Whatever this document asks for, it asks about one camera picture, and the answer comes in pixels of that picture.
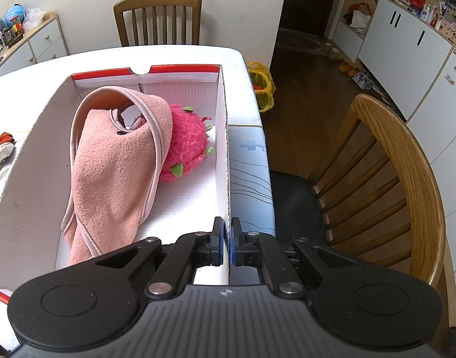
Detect white cardboard box red rim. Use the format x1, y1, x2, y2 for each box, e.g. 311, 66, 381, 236
0, 64, 232, 303

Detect white sideboard wooden top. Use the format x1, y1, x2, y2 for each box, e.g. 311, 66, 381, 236
0, 12, 69, 79

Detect yellow mesh bin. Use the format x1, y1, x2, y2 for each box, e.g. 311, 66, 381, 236
247, 61, 276, 113

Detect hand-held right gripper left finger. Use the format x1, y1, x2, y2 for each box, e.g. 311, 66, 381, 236
96, 216, 226, 300

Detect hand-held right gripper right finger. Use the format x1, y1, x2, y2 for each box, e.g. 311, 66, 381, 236
230, 216, 359, 301

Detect white plastic bag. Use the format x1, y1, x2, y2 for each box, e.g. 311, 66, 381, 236
351, 10, 372, 27

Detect clear plastic bag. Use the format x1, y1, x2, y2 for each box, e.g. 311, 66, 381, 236
23, 7, 46, 30

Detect white refrigerator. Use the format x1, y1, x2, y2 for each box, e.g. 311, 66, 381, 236
407, 50, 456, 295

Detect assorted small toys group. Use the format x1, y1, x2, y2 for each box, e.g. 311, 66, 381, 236
0, 17, 25, 51

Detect blue globe toy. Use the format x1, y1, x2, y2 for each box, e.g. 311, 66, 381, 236
5, 4, 25, 23

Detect black seat cushion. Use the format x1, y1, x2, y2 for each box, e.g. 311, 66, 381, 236
269, 169, 334, 247

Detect dark brown wooden chair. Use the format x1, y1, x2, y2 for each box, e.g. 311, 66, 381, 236
113, 0, 202, 48

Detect pale blue printed table mat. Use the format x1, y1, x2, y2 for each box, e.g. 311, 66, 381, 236
228, 123, 277, 237

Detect white patterned shoes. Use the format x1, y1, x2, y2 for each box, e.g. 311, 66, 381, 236
353, 72, 374, 90

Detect orange slippers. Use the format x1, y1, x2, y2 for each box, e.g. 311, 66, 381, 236
339, 62, 362, 77

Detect pink fleece garment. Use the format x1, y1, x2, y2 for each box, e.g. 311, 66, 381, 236
61, 86, 173, 266

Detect pink plush dragon fruit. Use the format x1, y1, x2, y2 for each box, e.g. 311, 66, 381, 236
159, 104, 215, 183

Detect white cabinet black handles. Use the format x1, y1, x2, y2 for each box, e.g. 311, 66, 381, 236
358, 0, 456, 114

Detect oak wooden chair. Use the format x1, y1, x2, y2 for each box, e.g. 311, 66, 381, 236
310, 93, 446, 288

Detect dark doormat rug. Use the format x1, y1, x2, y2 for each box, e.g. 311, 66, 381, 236
274, 28, 327, 53

